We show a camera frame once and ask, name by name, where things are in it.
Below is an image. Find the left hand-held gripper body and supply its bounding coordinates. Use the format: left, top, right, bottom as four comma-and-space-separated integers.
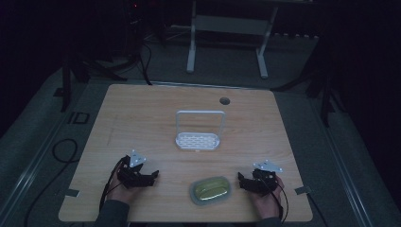
117, 148, 153, 190

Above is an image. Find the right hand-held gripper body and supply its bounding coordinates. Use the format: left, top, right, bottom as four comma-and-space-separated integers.
245, 159, 284, 196

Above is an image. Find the person's left hand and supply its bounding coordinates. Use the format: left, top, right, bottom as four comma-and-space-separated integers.
106, 166, 141, 206

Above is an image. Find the person's right hand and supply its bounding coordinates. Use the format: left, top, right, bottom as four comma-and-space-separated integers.
250, 175, 286, 220

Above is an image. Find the green soap bar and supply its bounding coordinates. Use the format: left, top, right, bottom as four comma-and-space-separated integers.
193, 177, 229, 201

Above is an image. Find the black tripod stand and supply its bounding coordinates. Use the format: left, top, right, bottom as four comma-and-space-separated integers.
301, 37, 346, 129
60, 51, 129, 114

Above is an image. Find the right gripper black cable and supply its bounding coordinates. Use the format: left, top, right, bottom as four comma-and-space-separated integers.
266, 178, 289, 225

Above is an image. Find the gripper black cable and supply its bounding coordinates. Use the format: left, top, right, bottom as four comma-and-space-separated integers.
266, 178, 289, 225
98, 156, 128, 213

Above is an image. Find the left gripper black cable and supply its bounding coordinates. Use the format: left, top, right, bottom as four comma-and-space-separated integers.
98, 156, 128, 213

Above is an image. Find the white soap rack with handle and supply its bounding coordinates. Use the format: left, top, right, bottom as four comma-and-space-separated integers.
174, 109, 227, 152

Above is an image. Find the black floor cable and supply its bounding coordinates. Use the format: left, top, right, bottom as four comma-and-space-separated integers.
24, 137, 79, 227

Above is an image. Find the black cable by stand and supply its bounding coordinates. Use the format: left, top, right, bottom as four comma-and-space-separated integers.
137, 40, 154, 87

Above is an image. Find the white metal desk frame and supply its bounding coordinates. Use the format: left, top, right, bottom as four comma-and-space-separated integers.
185, 0, 279, 79

